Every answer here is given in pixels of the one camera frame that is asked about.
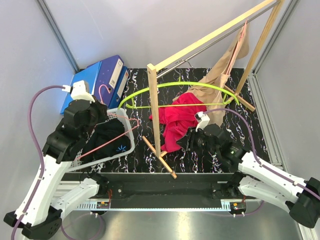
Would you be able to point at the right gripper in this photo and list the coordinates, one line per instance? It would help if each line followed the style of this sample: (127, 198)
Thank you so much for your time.
(189, 141)

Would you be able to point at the red t shirt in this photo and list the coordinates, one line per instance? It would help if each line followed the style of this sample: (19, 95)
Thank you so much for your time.
(178, 118)

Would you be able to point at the neon yellow hanger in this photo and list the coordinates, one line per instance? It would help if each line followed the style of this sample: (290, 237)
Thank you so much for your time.
(171, 86)

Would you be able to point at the pink wire hanger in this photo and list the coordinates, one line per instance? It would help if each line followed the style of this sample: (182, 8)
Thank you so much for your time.
(237, 48)
(109, 138)

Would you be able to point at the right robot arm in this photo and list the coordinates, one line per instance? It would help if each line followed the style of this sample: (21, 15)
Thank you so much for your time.
(254, 177)

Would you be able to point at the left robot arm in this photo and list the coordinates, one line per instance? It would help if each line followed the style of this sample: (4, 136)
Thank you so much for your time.
(40, 215)

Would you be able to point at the wooden clothes rack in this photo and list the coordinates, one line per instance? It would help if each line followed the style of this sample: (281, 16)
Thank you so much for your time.
(274, 5)

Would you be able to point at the black marble mat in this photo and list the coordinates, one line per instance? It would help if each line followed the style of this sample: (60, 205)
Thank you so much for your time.
(143, 160)

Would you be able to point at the beige top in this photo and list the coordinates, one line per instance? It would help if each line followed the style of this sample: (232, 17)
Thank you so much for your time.
(212, 98)

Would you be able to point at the white plastic basket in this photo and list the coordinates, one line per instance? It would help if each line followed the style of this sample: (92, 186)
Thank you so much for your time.
(78, 165)

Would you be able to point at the dark blue binder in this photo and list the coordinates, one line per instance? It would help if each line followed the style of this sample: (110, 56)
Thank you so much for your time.
(119, 88)
(108, 72)

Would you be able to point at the light blue binder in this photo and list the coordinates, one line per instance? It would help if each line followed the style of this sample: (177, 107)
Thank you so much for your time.
(89, 75)

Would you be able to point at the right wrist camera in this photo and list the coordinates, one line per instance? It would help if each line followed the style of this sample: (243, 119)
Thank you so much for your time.
(202, 119)

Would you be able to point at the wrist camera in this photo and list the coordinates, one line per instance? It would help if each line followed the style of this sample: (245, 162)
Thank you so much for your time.
(202, 119)
(79, 91)

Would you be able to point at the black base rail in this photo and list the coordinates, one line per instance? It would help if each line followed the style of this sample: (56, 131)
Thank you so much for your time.
(189, 192)

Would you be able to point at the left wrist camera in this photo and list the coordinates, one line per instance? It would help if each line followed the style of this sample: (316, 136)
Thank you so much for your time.
(79, 91)

